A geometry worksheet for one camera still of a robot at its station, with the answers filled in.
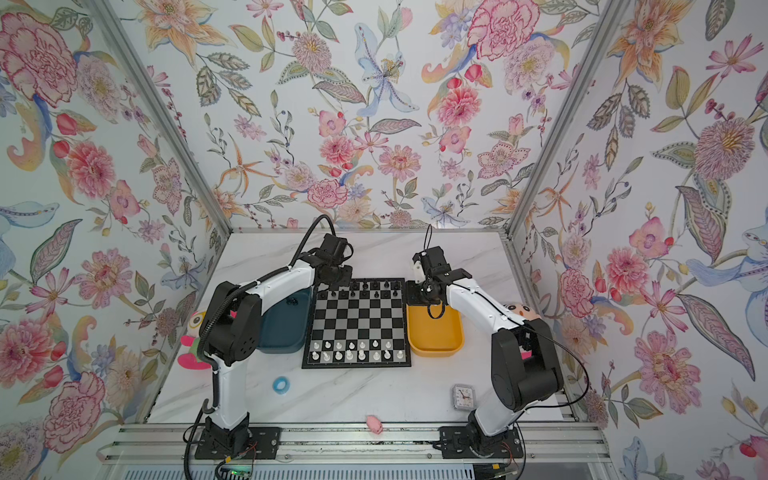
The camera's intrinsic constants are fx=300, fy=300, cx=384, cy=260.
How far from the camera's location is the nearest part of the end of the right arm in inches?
25.8

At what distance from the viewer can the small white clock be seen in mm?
799

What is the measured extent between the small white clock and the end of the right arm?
25 centimetres
